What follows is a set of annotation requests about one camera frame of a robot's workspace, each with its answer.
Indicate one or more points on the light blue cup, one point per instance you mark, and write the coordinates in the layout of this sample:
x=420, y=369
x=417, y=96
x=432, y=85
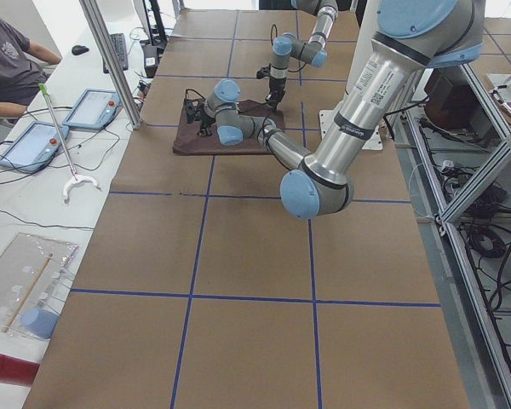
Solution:
x=41, y=322

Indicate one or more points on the seated person grey shirt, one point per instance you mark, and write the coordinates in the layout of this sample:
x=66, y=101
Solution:
x=20, y=75

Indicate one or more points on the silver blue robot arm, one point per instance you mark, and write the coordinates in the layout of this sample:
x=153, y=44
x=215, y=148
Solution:
x=287, y=46
x=410, y=36

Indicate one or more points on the near blue teach pendant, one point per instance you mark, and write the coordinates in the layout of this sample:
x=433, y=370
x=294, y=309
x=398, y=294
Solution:
x=33, y=149

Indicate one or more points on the black computer mouse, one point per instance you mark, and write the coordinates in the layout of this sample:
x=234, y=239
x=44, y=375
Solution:
x=79, y=49

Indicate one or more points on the white reacher grabber tool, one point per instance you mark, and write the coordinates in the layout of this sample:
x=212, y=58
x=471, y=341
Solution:
x=76, y=178

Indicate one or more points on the black box with label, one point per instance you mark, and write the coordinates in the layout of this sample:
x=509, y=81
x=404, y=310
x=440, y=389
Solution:
x=150, y=61

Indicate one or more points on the silver foil bag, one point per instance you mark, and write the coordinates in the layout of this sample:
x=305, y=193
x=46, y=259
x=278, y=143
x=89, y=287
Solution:
x=34, y=273

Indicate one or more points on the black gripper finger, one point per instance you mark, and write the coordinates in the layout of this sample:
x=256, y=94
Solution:
x=275, y=105
x=205, y=130

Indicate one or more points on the aluminium frame rack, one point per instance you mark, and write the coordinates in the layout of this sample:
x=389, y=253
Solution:
x=455, y=148

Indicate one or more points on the brown t-shirt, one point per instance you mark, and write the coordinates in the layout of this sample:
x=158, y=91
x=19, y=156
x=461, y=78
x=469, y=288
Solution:
x=226, y=140

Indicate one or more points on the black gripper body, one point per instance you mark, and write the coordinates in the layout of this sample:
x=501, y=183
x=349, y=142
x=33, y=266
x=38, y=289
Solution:
x=277, y=85
x=206, y=118

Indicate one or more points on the blue teach pendant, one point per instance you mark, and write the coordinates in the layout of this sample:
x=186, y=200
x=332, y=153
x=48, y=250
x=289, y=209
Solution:
x=33, y=149
x=95, y=109

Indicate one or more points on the black keyboard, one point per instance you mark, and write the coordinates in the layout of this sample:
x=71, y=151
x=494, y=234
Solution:
x=120, y=49

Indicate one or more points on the far blue teach pendant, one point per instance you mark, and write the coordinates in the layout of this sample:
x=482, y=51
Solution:
x=95, y=109

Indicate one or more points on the aluminium frame post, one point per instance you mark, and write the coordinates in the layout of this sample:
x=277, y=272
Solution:
x=97, y=25

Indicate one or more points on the red bottle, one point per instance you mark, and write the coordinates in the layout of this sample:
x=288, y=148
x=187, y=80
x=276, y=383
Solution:
x=15, y=371

